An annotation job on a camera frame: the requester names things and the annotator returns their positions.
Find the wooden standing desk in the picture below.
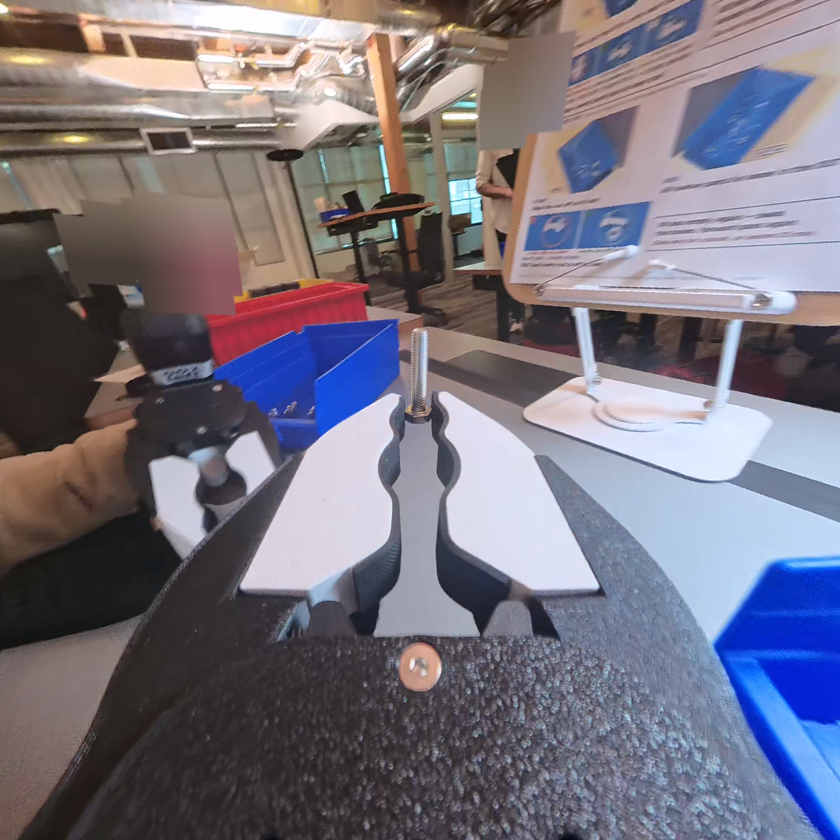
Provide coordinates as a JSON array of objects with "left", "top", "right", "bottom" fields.
[{"left": 319, "top": 200, "right": 434, "bottom": 283}]

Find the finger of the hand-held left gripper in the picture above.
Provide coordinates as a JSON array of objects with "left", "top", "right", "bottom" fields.
[
  {"left": 149, "top": 453, "right": 211, "bottom": 559},
  {"left": 224, "top": 434, "right": 283, "bottom": 494}
]

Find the red plastic bin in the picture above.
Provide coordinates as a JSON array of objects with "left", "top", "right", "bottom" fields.
[{"left": 204, "top": 283, "right": 371, "bottom": 366}]

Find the thin steel screw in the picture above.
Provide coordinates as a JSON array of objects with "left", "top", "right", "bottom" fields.
[{"left": 407, "top": 329, "right": 431, "bottom": 418}]

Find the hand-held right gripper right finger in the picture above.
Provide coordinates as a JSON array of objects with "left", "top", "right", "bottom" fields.
[{"left": 435, "top": 390, "right": 601, "bottom": 607}]

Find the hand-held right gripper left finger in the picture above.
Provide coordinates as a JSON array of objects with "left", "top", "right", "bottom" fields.
[{"left": 242, "top": 392, "right": 405, "bottom": 611}]

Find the yellow plastic bin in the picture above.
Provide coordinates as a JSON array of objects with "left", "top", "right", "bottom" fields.
[{"left": 234, "top": 279, "right": 336, "bottom": 305}]

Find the black floor lamp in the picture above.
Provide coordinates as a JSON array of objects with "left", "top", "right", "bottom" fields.
[{"left": 267, "top": 147, "right": 305, "bottom": 290}]

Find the black mesh office chair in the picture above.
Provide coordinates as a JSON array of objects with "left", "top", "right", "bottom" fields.
[{"left": 0, "top": 210, "right": 119, "bottom": 454}]

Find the printed instruction sheet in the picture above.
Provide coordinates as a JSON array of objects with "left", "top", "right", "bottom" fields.
[{"left": 512, "top": 0, "right": 840, "bottom": 290}]

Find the person's left forearm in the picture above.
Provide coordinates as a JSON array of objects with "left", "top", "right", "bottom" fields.
[{"left": 0, "top": 427, "right": 145, "bottom": 572}]

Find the blue plastic bin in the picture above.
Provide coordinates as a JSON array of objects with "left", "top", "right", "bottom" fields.
[
  {"left": 716, "top": 558, "right": 840, "bottom": 834},
  {"left": 217, "top": 319, "right": 401, "bottom": 454}
]

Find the white document stand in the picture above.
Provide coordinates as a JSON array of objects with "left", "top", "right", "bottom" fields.
[{"left": 506, "top": 0, "right": 840, "bottom": 483}]

